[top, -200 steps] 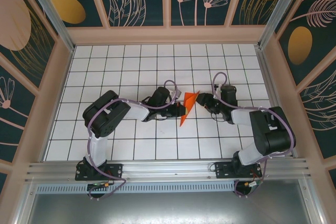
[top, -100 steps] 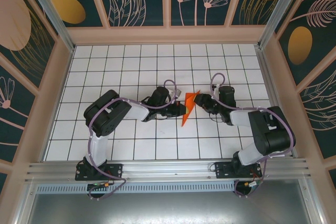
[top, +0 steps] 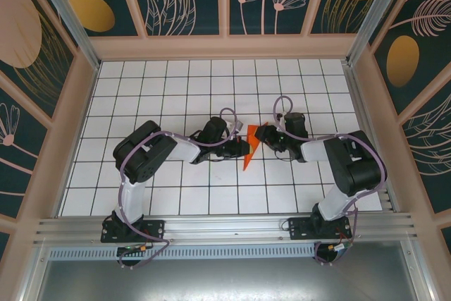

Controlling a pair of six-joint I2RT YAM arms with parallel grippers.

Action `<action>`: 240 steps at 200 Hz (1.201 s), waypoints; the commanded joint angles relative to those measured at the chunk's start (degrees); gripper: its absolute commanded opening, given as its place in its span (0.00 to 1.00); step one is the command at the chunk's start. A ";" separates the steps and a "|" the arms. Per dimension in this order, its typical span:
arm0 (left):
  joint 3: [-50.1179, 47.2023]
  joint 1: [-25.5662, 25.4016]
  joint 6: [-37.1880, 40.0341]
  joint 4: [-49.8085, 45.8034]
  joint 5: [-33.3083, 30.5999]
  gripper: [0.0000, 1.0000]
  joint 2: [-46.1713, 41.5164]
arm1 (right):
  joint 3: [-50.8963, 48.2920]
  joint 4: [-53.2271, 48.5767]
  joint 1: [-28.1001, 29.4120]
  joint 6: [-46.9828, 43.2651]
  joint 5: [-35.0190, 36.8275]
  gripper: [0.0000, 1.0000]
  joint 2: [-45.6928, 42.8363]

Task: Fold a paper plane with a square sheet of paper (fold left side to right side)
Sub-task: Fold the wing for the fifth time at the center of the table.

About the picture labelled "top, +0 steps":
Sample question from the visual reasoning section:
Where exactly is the orange cloth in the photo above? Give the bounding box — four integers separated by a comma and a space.
242, 123, 269, 172

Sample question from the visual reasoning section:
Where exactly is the grey metal sheet panel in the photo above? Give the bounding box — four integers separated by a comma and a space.
20, 258, 434, 301

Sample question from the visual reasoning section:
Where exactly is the small circuit board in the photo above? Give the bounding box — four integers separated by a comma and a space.
322, 240, 353, 258
117, 243, 153, 257

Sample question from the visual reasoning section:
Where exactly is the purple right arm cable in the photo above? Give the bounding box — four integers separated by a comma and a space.
273, 95, 390, 266

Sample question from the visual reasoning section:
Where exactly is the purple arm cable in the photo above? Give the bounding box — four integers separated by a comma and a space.
118, 107, 240, 271
273, 95, 390, 266

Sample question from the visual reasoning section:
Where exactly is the aluminium side rail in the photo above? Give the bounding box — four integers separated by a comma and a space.
341, 63, 402, 216

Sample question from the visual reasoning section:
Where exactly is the aluminium mounting rail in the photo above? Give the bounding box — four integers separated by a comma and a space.
33, 212, 419, 247

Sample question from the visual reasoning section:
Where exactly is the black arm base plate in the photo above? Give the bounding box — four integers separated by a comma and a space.
101, 219, 166, 244
288, 216, 353, 242

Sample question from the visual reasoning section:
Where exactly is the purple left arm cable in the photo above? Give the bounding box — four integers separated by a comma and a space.
118, 107, 240, 271

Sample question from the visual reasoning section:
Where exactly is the grey slotted cable duct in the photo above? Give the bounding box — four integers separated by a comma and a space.
47, 246, 318, 260

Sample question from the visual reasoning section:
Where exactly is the aluminium frame post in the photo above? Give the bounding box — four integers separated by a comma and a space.
27, 0, 102, 71
345, 0, 424, 68

